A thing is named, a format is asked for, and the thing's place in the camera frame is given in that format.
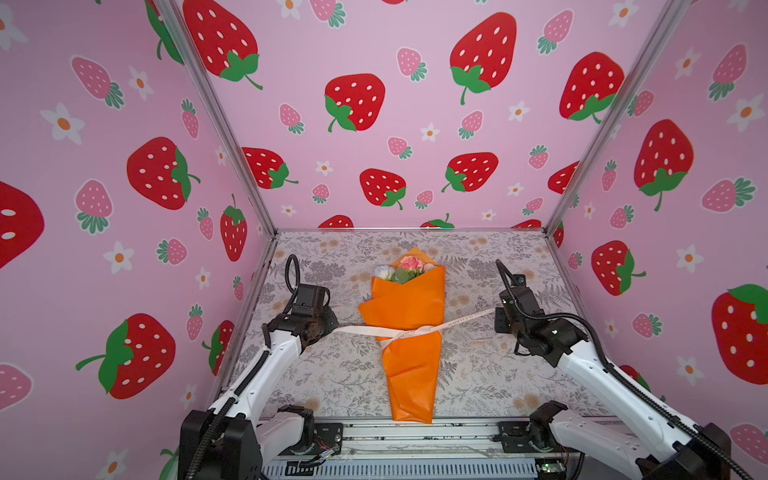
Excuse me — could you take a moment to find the left vertical aluminium post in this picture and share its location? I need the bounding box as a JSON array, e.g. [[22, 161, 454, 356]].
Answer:
[[157, 1, 276, 238]]

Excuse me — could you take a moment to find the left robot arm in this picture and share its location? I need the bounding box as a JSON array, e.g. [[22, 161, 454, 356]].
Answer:
[[177, 284, 338, 479]]

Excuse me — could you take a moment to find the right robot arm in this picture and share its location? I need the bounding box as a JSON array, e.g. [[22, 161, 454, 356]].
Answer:
[[499, 286, 750, 479]]

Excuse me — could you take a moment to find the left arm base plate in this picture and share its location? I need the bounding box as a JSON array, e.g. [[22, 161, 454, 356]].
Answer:
[[281, 422, 344, 457]]

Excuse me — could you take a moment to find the right vertical aluminium post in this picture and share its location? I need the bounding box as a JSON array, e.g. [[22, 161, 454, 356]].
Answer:
[[544, 0, 690, 240]]

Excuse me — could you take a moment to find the vertical aluminium post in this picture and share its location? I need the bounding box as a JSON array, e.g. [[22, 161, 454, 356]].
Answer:
[[157, 1, 276, 238], [544, 0, 690, 240]]

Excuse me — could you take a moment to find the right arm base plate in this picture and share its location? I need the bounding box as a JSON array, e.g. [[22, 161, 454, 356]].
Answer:
[[492, 421, 578, 454]]

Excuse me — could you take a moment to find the cream ribbon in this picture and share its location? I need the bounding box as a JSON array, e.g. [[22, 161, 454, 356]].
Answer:
[[326, 307, 496, 351]]

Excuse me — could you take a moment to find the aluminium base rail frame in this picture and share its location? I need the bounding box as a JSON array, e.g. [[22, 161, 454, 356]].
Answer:
[[173, 416, 679, 480]]

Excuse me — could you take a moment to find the orange wrapping paper sheet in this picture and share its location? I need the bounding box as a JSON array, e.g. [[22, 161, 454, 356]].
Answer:
[[359, 248, 446, 424]]

